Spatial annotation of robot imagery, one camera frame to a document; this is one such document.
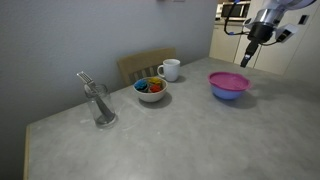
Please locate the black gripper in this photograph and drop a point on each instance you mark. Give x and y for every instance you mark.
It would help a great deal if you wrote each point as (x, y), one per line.
(260, 33)

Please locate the pink plastic plate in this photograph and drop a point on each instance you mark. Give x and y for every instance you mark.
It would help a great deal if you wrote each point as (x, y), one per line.
(229, 80)

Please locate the blue plastic bowl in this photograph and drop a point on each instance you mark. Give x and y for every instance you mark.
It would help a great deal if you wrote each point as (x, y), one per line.
(226, 93)

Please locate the white ceramic bowl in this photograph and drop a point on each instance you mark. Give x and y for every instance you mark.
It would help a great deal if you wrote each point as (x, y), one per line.
(151, 96)

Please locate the cream cabinet doors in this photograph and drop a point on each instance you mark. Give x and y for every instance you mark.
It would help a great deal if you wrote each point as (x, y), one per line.
(293, 56)

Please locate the microwave oven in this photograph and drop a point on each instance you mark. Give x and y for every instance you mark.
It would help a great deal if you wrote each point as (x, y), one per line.
(236, 10)

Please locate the white ceramic mug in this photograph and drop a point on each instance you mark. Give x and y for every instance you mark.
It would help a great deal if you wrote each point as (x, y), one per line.
(171, 70)

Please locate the yellow cupcake liner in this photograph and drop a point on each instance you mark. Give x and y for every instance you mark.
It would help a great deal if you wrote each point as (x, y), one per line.
(155, 81)

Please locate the orange cupcake liner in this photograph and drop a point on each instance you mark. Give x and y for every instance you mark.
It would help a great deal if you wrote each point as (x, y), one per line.
(155, 88)

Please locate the wooden chair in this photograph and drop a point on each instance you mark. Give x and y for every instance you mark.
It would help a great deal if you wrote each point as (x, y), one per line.
(143, 61)

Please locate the blue cupcake liner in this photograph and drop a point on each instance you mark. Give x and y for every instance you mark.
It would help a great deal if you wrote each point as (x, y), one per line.
(141, 85)

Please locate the clear glass jar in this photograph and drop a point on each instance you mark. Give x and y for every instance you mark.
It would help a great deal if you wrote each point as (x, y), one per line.
(101, 110)

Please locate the clear glass with utensils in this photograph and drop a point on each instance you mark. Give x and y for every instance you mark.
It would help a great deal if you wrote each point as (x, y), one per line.
(87, 78)

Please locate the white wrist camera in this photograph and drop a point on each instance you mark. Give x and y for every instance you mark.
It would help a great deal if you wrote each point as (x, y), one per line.
(286, 32)

